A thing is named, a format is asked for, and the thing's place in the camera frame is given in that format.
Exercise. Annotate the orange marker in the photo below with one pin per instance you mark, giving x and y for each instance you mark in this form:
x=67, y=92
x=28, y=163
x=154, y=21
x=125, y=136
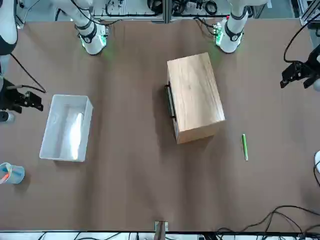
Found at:
x=5, y=177

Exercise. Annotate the aluminium frame post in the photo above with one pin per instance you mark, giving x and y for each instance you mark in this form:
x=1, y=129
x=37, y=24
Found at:
x=161, y=230

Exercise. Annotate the translucent blue pen cup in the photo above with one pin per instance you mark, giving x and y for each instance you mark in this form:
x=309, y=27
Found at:
x=17, y=177

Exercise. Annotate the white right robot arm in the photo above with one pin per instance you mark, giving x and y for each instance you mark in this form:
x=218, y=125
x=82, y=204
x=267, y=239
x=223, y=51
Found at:
x=92, y=42

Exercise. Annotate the aluminium frame upright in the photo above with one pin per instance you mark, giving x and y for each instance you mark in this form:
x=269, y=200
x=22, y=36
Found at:
x=167, y=10

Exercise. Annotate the wooden drawer cabinet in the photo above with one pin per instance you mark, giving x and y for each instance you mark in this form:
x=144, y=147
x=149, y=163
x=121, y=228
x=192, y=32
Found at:
x=195, y=95

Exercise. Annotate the green stick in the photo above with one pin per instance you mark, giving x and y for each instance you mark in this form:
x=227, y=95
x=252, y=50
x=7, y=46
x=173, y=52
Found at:
x=245, y=147

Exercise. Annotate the white desk lamp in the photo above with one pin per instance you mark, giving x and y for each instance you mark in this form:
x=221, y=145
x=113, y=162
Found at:
x=318, y=160

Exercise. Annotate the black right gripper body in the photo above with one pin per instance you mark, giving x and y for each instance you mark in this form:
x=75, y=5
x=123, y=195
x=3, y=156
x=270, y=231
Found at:
x=11, y=98

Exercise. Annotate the aluminium frame rail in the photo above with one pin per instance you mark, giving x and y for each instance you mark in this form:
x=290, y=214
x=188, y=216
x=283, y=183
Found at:
x=130, y=17
x=195, y=15

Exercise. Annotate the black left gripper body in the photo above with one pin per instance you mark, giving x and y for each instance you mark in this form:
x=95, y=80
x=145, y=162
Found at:
x=315, y=65

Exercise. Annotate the clear plastic box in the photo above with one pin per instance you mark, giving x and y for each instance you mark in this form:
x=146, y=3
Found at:
x=67, y=130

